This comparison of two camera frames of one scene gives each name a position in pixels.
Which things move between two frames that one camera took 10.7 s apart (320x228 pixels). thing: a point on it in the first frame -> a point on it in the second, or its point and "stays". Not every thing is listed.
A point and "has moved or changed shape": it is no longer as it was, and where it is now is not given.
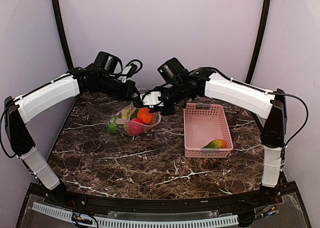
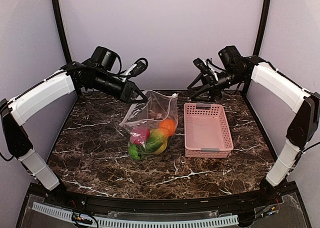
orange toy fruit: [146, 117] -> [168, 126]
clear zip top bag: [132, 120] has moved or changed shape
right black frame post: [264, 17] stays
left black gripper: [131, 86] stays
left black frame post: [61, 28] stays
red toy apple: [135, 126] -> [139, 136]
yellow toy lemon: [127, 111] -> [163, 147]
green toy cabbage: [112, 125] -> [135, 152]
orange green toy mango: [216, 143] -> [155, 138]
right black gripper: [170, 111] -> [212, 86]
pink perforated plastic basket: [203, 123] stays
